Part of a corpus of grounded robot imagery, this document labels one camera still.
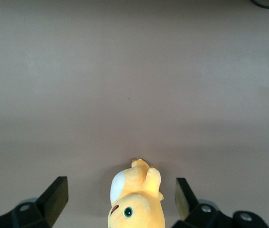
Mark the yellow plush toy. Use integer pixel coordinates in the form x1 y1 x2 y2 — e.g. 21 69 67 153
107 157 166 228

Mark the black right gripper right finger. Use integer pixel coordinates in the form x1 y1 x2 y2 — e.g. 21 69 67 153
171 177 269 228

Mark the brown table cover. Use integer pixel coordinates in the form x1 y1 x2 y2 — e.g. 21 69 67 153
0 0 269 228

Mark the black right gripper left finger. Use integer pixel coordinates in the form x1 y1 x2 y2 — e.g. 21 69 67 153
0 176 69 228

